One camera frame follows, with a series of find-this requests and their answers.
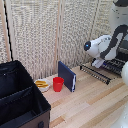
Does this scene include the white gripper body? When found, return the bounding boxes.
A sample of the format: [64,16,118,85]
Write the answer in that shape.
[91,57,106,69]

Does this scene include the dark blue flat box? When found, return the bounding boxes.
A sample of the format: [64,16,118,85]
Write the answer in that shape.
[57,60,77,93]

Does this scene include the red plastic cup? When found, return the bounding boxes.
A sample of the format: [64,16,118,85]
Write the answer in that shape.
[52,76,65,93]

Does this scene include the white bowl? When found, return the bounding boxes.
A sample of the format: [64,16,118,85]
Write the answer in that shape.
[34,78,52,94]

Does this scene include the yellow food pieces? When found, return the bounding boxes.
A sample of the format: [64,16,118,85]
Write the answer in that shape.
[35,80,50,89]

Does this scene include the beige woven folding screen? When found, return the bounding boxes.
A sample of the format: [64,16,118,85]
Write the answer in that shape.
[0,0,116,81]

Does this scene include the black fabric storage box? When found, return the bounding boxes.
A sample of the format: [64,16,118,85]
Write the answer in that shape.
[0,59,52,128]

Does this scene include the black wire oven tray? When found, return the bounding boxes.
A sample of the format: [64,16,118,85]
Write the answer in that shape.
[79,63,113,86]

